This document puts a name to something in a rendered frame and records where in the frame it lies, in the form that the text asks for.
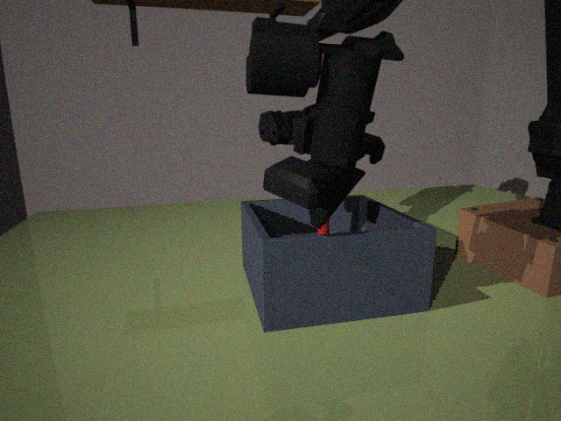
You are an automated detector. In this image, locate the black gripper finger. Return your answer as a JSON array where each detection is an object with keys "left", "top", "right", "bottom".
[
  {"left": 329, "top": 168, "right": 366, "bottom": 218},
  {"left": 309, "top": 184, "right": 347, "bottom": 228}
]

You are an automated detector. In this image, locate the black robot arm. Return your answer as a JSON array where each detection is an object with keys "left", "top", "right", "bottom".
[{"left": 245, "top": 0, "right": 561, "bottom": 232}]

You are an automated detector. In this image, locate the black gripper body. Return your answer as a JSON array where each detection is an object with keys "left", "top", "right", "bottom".
[{"left": 263, "top": 97, "right": 385, "bottom": 209}]

